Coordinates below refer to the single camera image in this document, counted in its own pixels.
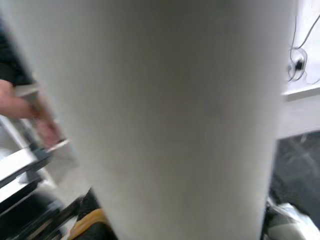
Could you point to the white plastic table leg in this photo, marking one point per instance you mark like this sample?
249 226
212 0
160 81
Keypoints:
175 112

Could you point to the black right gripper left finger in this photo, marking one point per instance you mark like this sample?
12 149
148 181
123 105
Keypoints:
91 225

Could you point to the seated person in dark clothes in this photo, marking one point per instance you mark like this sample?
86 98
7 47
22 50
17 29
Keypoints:
12 102

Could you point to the clear tape cross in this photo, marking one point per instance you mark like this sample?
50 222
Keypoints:
303 152

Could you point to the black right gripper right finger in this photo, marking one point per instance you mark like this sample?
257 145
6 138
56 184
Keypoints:
282 222

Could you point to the black tablecloth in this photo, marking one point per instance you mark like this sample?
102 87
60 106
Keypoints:
300 185

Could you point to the yellow rubber band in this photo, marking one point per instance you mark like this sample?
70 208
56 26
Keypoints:
86 221

